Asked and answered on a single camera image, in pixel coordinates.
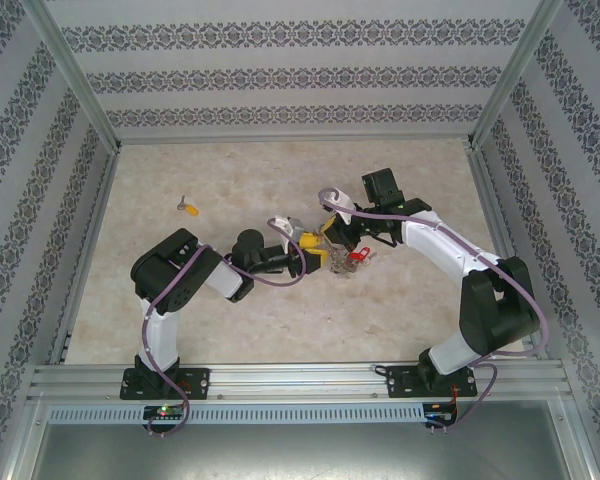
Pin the grey metal sheet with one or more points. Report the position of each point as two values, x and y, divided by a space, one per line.
300 455

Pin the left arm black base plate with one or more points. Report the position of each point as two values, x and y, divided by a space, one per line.
200 382

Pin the yellow tagged key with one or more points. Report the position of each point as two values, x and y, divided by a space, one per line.
193 210

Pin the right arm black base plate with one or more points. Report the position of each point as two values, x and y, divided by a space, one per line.
400 382

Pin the aluminium side rail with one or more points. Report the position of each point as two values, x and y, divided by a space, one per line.
87 250
490 200

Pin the aluminium frame post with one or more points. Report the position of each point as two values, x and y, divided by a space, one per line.
70 75
517 75

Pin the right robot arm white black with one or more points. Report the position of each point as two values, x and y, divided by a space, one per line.
445 250

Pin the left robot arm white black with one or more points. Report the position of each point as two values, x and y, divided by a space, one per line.
160 335

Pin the aluminium mounting rail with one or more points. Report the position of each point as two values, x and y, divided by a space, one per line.
290 382

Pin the red key tag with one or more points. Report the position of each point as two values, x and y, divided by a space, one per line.
358 255

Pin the aluminium frame leg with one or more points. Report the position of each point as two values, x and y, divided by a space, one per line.
577 440
20 440

